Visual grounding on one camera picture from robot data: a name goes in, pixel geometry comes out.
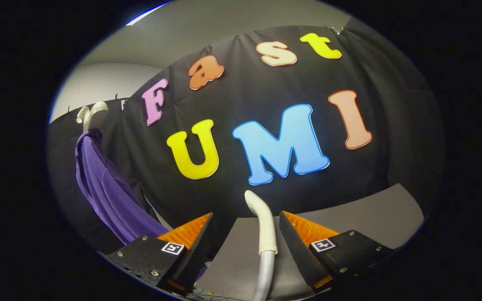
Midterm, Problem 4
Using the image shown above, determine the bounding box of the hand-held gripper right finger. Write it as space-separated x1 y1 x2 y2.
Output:
279 210 394 293

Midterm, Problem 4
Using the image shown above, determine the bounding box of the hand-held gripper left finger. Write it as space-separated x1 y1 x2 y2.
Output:
106 212 215 293

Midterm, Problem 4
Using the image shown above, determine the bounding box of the white garment steamer handle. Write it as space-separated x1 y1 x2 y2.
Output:
244 190 278 255

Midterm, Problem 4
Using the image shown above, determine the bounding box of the purple jacket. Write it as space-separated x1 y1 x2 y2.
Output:
75 129 170 245

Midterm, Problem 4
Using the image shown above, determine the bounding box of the cream clothes hanger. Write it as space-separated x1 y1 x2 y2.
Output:
76 101 109 131

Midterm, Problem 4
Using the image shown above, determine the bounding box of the grey cabinet with dark top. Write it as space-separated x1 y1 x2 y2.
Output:
199 183 426 300

